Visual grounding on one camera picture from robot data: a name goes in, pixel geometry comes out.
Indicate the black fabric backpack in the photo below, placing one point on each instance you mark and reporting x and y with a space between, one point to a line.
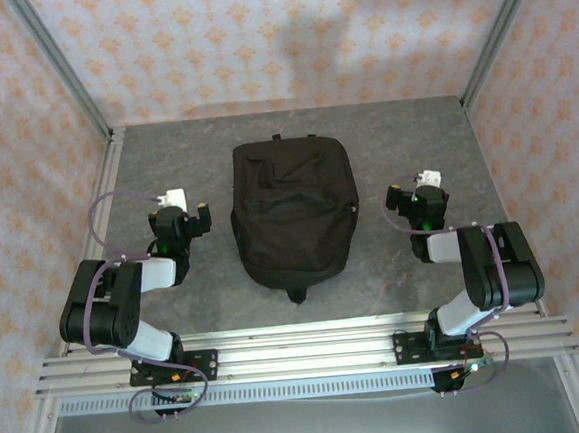
294 216

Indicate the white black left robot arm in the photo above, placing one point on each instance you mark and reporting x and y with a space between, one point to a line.
101 306

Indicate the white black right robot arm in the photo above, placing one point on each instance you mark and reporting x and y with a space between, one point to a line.
500 285

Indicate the small green circuit board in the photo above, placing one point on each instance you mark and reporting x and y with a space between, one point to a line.
181 397
474 368

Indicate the grey metal lower shelf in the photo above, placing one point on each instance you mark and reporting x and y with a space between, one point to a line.
311 428

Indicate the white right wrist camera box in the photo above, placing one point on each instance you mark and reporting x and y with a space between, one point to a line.
429 179

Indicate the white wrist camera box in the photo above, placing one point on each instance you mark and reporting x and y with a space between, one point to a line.
174 198
429 179

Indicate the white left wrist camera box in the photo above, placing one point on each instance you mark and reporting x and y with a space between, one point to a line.
174 198

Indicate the aluminium side rail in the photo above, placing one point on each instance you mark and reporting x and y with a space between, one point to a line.
103 181

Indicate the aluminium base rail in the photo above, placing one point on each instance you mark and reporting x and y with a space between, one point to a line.
305 355

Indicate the aluminium frame post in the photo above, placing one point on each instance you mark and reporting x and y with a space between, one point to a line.
500 29
57 64

